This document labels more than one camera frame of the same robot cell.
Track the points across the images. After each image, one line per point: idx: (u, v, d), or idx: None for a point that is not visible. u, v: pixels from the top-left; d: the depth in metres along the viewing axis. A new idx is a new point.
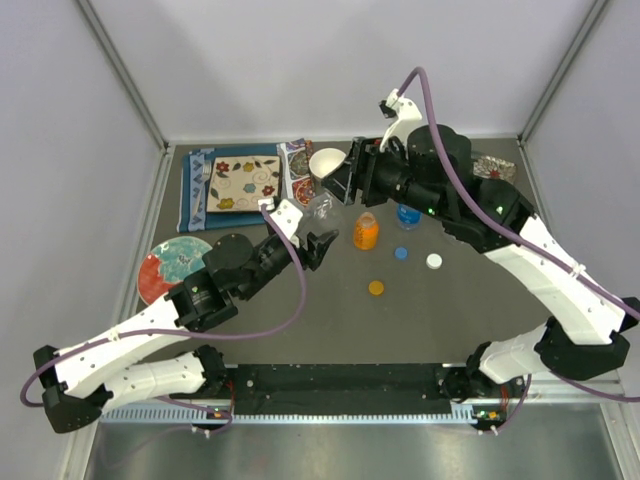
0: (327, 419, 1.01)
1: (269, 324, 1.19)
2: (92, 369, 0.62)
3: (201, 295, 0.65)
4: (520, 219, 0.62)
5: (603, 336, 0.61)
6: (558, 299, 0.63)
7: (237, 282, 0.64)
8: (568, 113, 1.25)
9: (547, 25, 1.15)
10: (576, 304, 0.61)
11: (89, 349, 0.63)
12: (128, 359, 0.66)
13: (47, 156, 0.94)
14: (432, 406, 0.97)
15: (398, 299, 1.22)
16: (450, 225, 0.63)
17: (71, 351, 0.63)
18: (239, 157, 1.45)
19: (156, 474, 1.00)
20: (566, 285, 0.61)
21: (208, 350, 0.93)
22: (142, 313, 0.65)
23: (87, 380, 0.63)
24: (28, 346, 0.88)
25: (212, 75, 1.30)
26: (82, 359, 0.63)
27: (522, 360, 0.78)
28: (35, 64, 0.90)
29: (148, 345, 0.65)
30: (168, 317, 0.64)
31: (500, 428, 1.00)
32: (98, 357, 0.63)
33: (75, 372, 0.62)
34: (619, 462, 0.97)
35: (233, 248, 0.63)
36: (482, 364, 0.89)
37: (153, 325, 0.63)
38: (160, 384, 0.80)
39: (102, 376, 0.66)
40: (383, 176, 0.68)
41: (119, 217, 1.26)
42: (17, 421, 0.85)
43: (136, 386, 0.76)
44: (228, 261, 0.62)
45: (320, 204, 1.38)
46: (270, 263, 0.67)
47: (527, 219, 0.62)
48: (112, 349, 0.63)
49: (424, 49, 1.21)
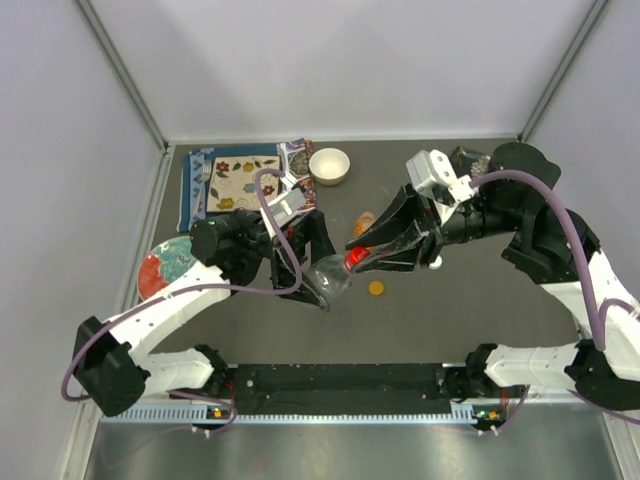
0: (328, 419, 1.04)
1: (270, 325, 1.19)
2: (151, 327, 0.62)
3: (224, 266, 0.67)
4: (587, 253, 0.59)
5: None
6: (611, 335, 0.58)
7: (229, 255, 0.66)
8: (568, 113, 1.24)
9: (548, 26, 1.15)
10: (635, 345, 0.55)
11: (144, 309, 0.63)
12: (177, 320, 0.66)
13: (46, 158, 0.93)
14: (432, 406, 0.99)
15: (398, 300, 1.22)
16: (517, 256, 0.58)
17: (125, 313, 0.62)
18: (239, 157, 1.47)
19: (155, 474, 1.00)
20: (627, 324, 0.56)
21: (206, 346, 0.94)
22: (186, 274, 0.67)
23: (145, 340, 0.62)
24: (28, 347, 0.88)
25: (212, 75, 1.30)
26: (138, 320, 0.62)
27: (541, 374, 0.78)
28: (35, 63, 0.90)
29: (196, 305, 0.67)
30: (211, 274, 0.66)
31: (500, 429, 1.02)
32: (155, 315, 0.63)
33: (136, 332, 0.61)
34: (619, 462, 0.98)
35: (204, 234, 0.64)
36: (488, 368, 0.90)
37: (200, 281, 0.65)
38: (181, 371, 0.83)
39: (154, 340, 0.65)
40: (455, 223, 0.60)
41: (120, 217, 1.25)
42: (18, 421, 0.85)
43: (165, 369, 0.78)
44: (208, 252, 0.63)
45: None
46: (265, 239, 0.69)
47: (592, 255, 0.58)
48: (166, 307, 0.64)
49: (424, 50, 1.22)
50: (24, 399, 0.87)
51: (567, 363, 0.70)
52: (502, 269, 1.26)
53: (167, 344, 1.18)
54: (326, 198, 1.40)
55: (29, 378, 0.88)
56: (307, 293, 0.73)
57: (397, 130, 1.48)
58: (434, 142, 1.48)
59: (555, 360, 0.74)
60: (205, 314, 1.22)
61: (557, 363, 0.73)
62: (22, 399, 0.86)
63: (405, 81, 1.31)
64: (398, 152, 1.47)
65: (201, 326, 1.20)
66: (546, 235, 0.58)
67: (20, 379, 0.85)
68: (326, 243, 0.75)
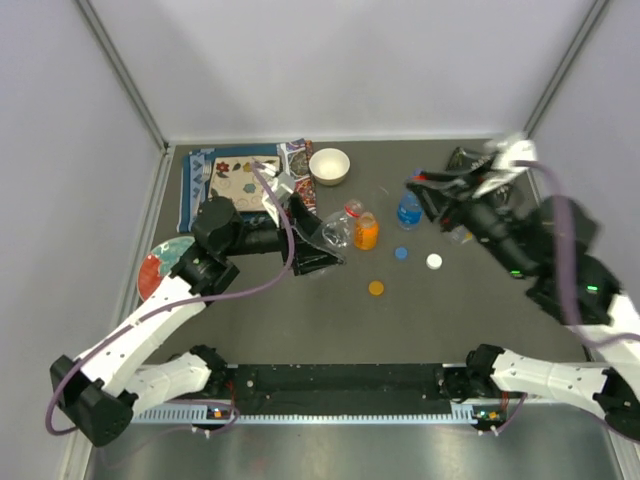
0: (328, 419, 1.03)
1: (270, 325, 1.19)
2: (123, 358, 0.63)
3: (204, 264, 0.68)
4: (609, 295, 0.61)
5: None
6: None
7: (225, 241, 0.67)
8: (568, 113, 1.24)
9: (548, 26, 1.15)
10: None
11: (113, 341, 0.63)
12: (153, 344, 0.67)
13: (46, 158, 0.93)
14: (432, 407, 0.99)
15: (398, 300, 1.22)
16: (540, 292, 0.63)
17: (95, 348, 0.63)
18: (239, 157, 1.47)
19: (155, 474, 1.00)
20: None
21: (204, 346, 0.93)
22: (154, 296, 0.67)
23: (119, 372, 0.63)
24: (27, 346, 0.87)
25: (212, 75, 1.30)
26: (109, 353, 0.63)
27: (558, 394, 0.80)
28: (35, 63, 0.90)
29: (170, 325, 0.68)
30: (181, 291, 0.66)
31: (500, 428, 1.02)
32: (125, 346, 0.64)
33: (108, 366, 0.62)
34: (619, 462, 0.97)
35: (218, 208, 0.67)
36: (496, 374, 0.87)
37: (169, 300, 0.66)
38: (174, 382, 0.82)
39: (131, 369, 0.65)
40: (485, 221, 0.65)
41: (120, 218, 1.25)
42: (17, 420, 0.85)
43: (154, 386, 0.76)
44: (217, 223, 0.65)
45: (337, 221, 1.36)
46: (256, 239, 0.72)
47: (615, 296, 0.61)
48: (135, 335, 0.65)
49: (423, 50, 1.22)
50: (24, 398, 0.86)
51: (597, 390, 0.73)
52: (501, 269, 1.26)
53: (166, 343, 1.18)
54: (327, 198, 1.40)
55: (28, 377, 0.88)
56: (324, 255, 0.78)
57: (397, 130, 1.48)
58: (434, 142, 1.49)
59: (579, 383, 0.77)
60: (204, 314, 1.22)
61: (582, 386, 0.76)
62: (22, 398, 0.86)
63: (404, 81, 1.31)
64: (398, 152, 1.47)
65: (201, 325, 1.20)
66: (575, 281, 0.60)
67: (19, 379, 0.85)
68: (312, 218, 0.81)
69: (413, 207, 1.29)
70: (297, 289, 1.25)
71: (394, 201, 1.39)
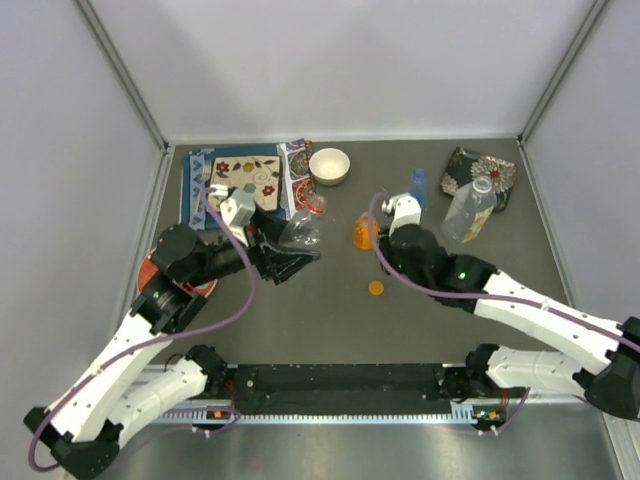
0: (328, 419, 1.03)
1: (270, 324, 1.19)
2: (89, 408, 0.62)
3: (165, 297, 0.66)
4: (485, 275, 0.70)
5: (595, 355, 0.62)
6: (547, 334, 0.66)
7: (191, 271, 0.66)
8: (567, 113, 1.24)
9: (548, 26, 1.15)
10: (560, 334, 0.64)
11: (78, 391, 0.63)
12: (124, 383, 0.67)
13: (46, 158, 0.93)
14: (432, 406, 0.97)
15: (398, 301, 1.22)
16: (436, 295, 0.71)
17: (60, 401, 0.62)
18: (239, 157, 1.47)
19: (155, 475, 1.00)
20: (542, 320, 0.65)
21: (200, 348, 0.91)
22: (116, 338, 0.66)
23: (89, 421, 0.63)
24: (27, 347, 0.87)
25: (211, 75, 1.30)
26: (76, 404, 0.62)
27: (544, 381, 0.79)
28: (34, 63, 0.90)
29: (137, 364, 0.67)
30: (142, 331, 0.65)
31: (500, 428, 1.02)
32: (90, 395, 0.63)
33: (75, 417, 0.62)
34: (619, 462, 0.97)
35: (179, 237, 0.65)
36: (490, 369, 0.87)
37: (130, 343, 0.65)
38: (165, 399, 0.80)
39: (104, 412, 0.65)
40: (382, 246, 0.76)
41: (119, 218, 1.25)
42: (17, 420, 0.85)
43: (142, 409, 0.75)
44: (178, 254, 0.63)
45: (301, 220, 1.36)
46: (224, 260, 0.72)
47: (489, 276, 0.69)
48: (100, 382, 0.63)
49: (423, 51, 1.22)
50: (23, 398, 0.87)
51: (577, 370, 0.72)
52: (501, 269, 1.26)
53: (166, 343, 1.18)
54: (327, 198, 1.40)
55: (28, 377, 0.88)
56: (299, 258, 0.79)
57: (397, 130, 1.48)
58: (434, 142, 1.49)
59: (562, 365, 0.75)
60: (204, 314, 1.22)
61: (565, 368, 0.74)
62: (22, 398, 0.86)
63: (404, 81, 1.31)
64: (398, 152, 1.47)
65: (201, 326, 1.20)
66: (448, 275, 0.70)
67: (19, 379, 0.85)
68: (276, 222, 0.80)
69: None
70: (297, 290, 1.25)
71: None
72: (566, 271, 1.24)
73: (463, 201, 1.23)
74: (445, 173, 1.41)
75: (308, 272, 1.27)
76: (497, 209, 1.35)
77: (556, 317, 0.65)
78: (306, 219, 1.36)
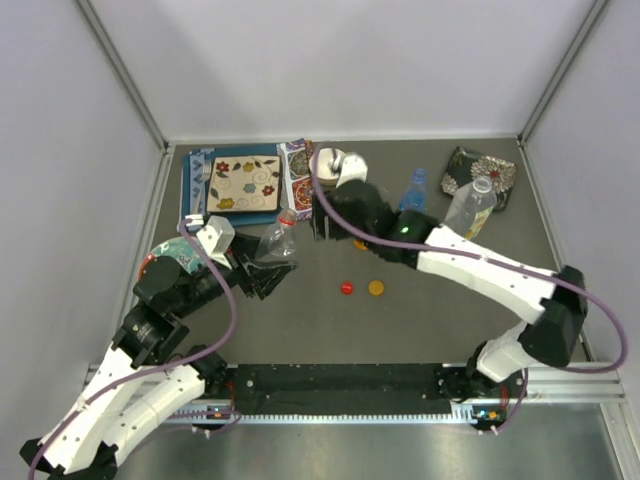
0: (327, 419, 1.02)
1: (267, 325, 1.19)
2: (78, 442, 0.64)
3: (144, 329, 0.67)
4: (428, 228, 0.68)
5: (525, 297, 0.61)
6: (481, 284, 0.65)
7: (174, 302, 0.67)
8: (566, 112, 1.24)
9: (548, 25, 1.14)
10: (497, 283, 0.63)
11: (67, 426, 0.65)
12: (114, 411, 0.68)
13: (45, 158, 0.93)
14: (431, 407, 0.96)
15: (398, 301, 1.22)
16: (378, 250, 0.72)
17: (52, 434, 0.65)
18: (239, 157, 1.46)
19: (155, 475, 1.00)
20: (481, 271, 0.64)
21: None
22: (100, 371, 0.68)
23: (81, 452, 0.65)
24: (27, 349, 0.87)
25: (210, 74, 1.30)
26: (66, 438, 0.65)
27: (512, 352, 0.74)
28: (33, 62, 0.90)
29: (124, 395, 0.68)
30: (123, 365, 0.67)
31: (500, 428, 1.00)
32: (78, 429, 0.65)
33: (66, 451, 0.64)
34: (618, 462, 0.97)
35: (161, 268, 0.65)
36: (478, 364, 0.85)
37: (112, 377, 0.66)
38: (161, 413, 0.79)
39: (96, 441, 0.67)
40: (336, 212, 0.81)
41: (119, 219, 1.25)
42: (19, 420, 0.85)
43: (137, 426, 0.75)
44: (161, 285, 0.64)
45: (274, 232, 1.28)
46: (208, 285, 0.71)
47: (432, 230, 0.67)
48: (86, 417, 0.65)
49: (423, 50, 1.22)
50: (24, 398, 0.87)
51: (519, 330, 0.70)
52: None
53: None
54: None
55: (28, 379, 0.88)
56: (279, 268, 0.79)
57: (397, 130, 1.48)
58: (435, 142, 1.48)
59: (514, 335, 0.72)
60: (204, 313, 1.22)
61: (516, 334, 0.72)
62: (22, 398, 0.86)
63: (405, 80, 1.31)
64: (398, 152, 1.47)
65: (200, 325, 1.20)
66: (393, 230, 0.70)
67: (19, 381, 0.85)
68: (249, 239, 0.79)
69: (412, 207, 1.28)
70: (296, 289, 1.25)
71: (394, 200, 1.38)
72: (566, 270, 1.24)
73: (463, 201, 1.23)
74: (445, 173, 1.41)
75: (307, 272, 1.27)
76: (497, 209, 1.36)
77: (495, 268, 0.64)
78: (279, 231, 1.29)
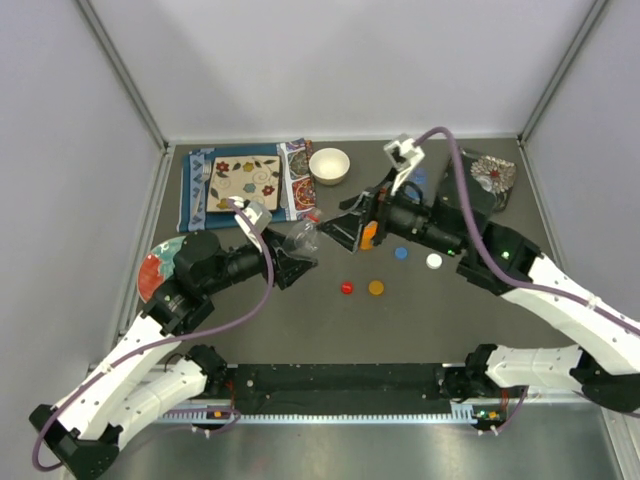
0: (327, 419, 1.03)
1: (268, 326, 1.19)
2: (97, 405, 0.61)
3: (176, 300, 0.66)
4: (528, 259, 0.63)
5: (624, 353, 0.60)
6: (579, 329, 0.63)
7: (207, 275, 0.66)
8: (566, 113, 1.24)
9: (548, 26, 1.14)
10: (599, 335, 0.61)
11: (86, 390, 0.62)
12: (128, 387, 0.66)
13: (45, 158, 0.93)
14: (432, 406, 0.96)
15: (399, 301, 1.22)
16: (465, 270, 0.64)
17: (69, 397, 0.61)
18: (239, 157, 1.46)
19: (155, 475, 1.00)
20: (586, 320, 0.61)
21: (201, 349, 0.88)
22: (125, 339, 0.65)
23: (97, 419, 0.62)
24: (28, 348, 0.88)
25: (210, 74, 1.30)
26: (83, 401, 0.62)
27: (547, 376, 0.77)
28: (33, 63, 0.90)
29: (144, 366, 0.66)
30: (152, 332, 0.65)
31: (500, 428, 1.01)
32: (99, 392, 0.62)
33: (83, 415, 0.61)
34: (619, 462, 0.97)
35: (203, 241, 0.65)
36: (490, 369, 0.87)
37: (140, 344, 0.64)
38: (164, 402, 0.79)
39: (108, 413, 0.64)
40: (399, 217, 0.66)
41: (119, 219, 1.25)
42: (19, 421, 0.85)
43: (142, 411, 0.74)
44: (201, 255, 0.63)
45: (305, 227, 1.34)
46: (238, 267, 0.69)
47: (535, 260, 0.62)
48: (106, 383, 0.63)
49: (422, 50, 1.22)
50: (24, 398, 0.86)
51: (572, 365, 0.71)
52: None
53: None
54: (327, 197, 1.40)
55: (28, 379, 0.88)
56: (302, 261, 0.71)
57: (397, 130, 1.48)
58: (435, 142, 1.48)
59: (559, 362, 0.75)
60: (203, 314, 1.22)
61: (561, 364, 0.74)
62: (22, 397, 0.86)
63: (405, 81, 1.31)
64: None
65: (201, 324, 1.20)
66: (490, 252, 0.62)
67: (19, 381, 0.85)
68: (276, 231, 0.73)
69: None
70: (296, 289, 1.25)
71: None
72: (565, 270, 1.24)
73: None
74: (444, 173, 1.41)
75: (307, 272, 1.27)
76: (497, 209, 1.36)
77: (600, 319, 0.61)
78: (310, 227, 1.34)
